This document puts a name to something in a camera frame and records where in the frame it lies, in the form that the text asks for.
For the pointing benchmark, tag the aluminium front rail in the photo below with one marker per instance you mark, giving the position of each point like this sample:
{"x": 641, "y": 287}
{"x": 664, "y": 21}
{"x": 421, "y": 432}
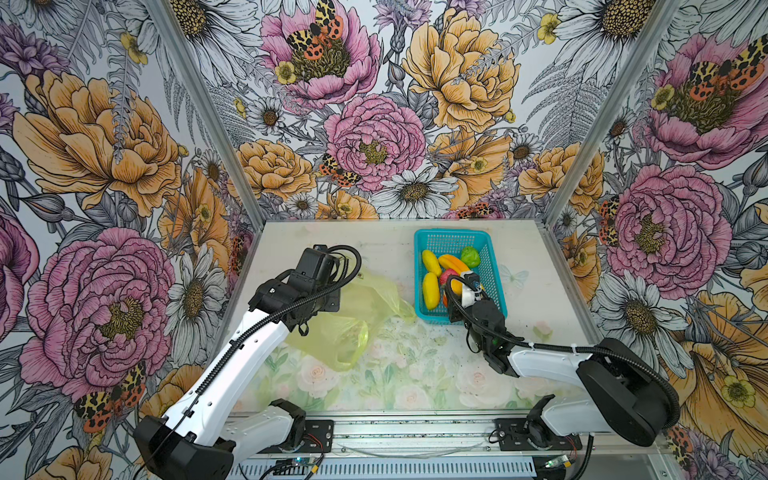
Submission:
{"x": 409, "y": 435}

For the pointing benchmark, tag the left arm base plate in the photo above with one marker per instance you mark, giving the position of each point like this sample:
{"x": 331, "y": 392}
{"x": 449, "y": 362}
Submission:
{"x": 317, "y": 437}

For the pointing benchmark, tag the yellow banana toy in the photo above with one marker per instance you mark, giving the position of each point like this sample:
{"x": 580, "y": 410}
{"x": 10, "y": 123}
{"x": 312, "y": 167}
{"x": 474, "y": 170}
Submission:
{"x": 430, "y": 289}

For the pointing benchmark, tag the aluminium corner post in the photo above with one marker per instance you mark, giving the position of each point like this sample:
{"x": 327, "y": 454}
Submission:
{"x": 186, "y": 66}
{"x": 647, "y": 43}

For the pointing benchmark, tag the orange yellow mango toy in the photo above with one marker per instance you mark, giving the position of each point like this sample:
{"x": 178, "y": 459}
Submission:
{"x": 450, "y": 262}

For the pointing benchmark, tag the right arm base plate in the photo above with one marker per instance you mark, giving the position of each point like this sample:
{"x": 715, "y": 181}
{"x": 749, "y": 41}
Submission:
{"x": 516, "y": 434}

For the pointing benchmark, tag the white vented cable duct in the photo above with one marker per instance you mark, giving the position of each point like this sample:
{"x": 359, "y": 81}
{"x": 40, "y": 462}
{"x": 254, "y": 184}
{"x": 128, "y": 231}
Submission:
{"x": 300, "y": 467}

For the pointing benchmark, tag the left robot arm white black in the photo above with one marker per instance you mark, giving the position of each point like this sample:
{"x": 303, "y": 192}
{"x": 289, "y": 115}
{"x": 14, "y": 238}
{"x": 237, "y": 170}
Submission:
{"x": 264, "y": 326}

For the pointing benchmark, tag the yellow corn toy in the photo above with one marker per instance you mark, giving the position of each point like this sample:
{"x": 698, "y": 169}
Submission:
{"x": 431, "y": 263}

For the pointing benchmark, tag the right aluminium corner post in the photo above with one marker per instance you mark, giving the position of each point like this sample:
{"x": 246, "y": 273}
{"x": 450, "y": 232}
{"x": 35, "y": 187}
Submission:
{"x": 647, "y": 43}

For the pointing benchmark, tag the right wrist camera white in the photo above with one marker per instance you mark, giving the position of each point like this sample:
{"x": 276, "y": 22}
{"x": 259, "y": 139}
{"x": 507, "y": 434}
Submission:
{"x": 472, "y": 289}

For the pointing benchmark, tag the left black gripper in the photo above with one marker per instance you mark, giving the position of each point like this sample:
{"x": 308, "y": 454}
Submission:
{"x": 333, "y": 298}

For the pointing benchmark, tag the yellow-green plastic bag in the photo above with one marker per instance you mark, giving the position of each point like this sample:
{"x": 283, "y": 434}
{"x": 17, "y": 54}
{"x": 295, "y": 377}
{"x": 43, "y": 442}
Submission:
{"x": 339, "y": 339}

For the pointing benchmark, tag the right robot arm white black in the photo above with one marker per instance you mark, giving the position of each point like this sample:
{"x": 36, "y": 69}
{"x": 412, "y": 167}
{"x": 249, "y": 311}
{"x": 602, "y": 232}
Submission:
{"x": 624, "y": 395}

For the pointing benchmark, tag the left aluminium corner post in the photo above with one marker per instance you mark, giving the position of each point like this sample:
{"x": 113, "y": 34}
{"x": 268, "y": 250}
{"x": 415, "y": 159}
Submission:
{"x": 186, "y": 66}

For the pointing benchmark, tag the green fruit toy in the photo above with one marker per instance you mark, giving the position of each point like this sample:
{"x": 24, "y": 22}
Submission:
{"x": 470, "y": 256}

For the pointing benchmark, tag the pink red fruit toy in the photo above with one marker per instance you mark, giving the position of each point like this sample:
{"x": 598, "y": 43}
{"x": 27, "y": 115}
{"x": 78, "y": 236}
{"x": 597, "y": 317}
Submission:
{"x": 445, "y": 275}

